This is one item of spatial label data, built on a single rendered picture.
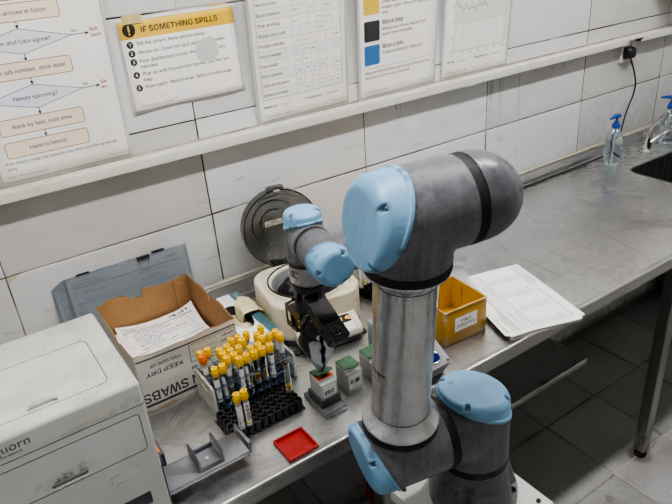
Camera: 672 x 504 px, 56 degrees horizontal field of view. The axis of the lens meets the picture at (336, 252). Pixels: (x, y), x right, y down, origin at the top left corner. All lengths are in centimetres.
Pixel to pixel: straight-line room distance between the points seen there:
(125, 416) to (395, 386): 46
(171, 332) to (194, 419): 27
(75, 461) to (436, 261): 67
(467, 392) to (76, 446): 62
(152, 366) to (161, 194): 47
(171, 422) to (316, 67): 99
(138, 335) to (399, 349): 94
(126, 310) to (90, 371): 56
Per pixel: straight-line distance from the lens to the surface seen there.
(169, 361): 145
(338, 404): 139
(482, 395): 104
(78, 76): 155
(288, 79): 176
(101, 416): 109
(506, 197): 77
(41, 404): 111
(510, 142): 242
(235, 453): 129
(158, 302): 170
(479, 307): 158
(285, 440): 135
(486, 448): 106
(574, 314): 171
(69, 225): 163
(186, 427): 143
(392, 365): 86
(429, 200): 71
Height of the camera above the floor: 179
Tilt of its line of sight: 27 degrees down
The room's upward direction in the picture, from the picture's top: 5 degrees counter-clockwise
